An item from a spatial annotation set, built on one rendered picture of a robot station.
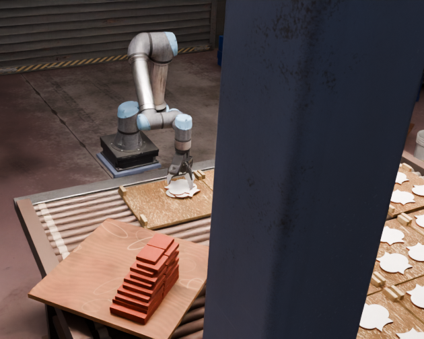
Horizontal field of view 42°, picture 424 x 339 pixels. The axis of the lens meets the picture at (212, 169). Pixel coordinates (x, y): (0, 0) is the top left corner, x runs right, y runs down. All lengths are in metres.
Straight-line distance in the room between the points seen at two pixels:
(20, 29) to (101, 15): 1.01
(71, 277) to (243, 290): 1.56
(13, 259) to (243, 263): 3.46
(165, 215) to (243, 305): 2.02
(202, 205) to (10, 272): 1.61
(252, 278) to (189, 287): 1.50
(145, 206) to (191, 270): 0.62
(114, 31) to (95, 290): 5.77
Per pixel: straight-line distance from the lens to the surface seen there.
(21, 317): 3.41
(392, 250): 2.45
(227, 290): 0.46
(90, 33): 7.31
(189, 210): 2.49
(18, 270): 3.74
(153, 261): 1.74
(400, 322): 2.11
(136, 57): 2.63
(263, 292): 0.41
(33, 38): 7.11
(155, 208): 2.50
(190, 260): 2.03
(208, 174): 2.79
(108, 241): 2.12
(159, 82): 2.81
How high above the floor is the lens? 2.28
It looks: 28 degrees down
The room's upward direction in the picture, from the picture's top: 4 degrees clockwise
